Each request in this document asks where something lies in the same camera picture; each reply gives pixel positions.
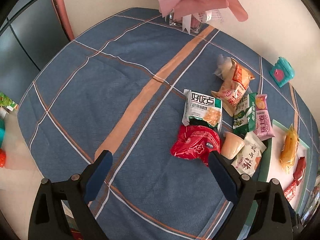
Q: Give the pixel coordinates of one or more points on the green printed box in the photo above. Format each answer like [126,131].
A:
[8,101]

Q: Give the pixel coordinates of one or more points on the beige jelly cup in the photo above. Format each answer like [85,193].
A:
[231,146]

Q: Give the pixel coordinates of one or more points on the red white striped packet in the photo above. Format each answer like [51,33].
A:
[299,168]

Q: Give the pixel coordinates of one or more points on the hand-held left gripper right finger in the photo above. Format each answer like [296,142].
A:
[222,177]

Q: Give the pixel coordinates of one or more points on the teal shallow cardboard tray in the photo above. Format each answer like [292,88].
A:
[275,150]

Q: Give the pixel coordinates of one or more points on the orange striped cake packet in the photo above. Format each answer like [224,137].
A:
[235,90]

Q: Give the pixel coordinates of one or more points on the white green cracker packet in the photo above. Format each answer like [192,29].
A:
[202,110]

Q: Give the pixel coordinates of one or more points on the pink cake packet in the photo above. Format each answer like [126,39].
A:
[263,120]

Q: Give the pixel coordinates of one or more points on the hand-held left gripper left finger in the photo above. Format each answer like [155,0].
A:
[100,171]

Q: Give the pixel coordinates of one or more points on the dark grey cabinet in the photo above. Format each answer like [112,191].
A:
[27,27]

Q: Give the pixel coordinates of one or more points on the blue plaid tablecloth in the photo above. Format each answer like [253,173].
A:
[112,92]

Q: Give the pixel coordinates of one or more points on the yellow snack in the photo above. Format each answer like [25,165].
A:
[289,150]

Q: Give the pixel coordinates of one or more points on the round pastry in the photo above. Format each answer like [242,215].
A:
[223,67]

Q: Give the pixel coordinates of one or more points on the clear glass vase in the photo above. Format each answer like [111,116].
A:
[195,27]

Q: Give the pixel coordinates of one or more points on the red gold patterned packet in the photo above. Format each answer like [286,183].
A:
[290,192]

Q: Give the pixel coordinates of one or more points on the pink upright panel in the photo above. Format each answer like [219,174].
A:
[62,15]

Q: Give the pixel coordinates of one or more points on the orange plastic object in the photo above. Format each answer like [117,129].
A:
[2,158]

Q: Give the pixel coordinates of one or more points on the red flower packet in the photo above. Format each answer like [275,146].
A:
[195,145]

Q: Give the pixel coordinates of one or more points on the small teal box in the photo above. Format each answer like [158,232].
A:
[281,72]

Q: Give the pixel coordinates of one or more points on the green snack packet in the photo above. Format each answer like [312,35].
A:
[243,117]

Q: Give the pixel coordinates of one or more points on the white packet with cookie print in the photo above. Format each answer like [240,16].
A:
[250,157]

